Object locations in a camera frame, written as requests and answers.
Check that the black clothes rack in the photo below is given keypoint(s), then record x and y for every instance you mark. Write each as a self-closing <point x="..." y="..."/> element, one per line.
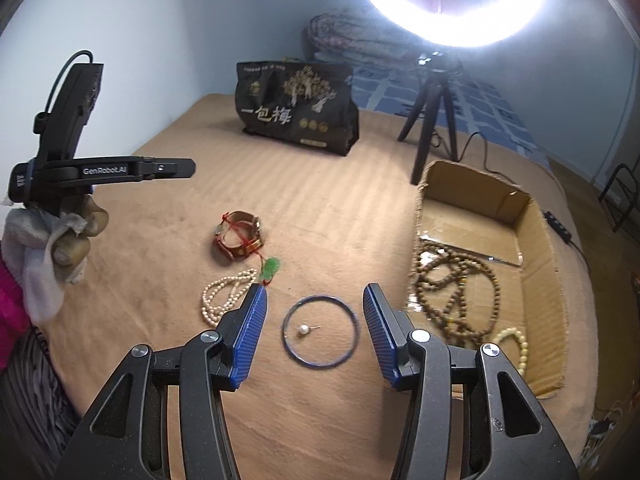
<point x="620" y="195"/>

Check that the white pearl earring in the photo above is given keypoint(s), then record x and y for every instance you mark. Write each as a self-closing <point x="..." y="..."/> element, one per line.
<point x="305" y="330"/>

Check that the black printed snack bag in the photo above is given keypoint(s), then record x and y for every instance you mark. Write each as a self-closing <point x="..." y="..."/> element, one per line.
<point x="300" y="103"/>

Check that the black tripod stand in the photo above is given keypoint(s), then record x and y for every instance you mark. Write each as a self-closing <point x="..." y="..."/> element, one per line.
<point x="434" y="92"/>

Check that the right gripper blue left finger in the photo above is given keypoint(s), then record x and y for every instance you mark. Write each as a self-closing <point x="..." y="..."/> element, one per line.
<point x="240" y="330"/>

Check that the folded floral quilt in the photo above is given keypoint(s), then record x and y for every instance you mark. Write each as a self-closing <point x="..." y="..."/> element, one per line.
<point x="362" y="36"/>

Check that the gloved left hand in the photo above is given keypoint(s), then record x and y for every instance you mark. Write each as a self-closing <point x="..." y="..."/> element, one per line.
<point x="44" y="253"/>

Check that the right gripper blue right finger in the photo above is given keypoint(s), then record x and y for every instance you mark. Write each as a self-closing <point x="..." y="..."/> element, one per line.
<point x="400" y="355"/>

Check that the brown cardboard box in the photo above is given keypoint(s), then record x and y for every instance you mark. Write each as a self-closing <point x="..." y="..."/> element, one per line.
<point x="483" y="271"/>

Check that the red leather strap watch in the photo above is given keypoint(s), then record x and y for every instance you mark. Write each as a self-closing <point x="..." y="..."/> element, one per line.
<point x="238" y="235"/>

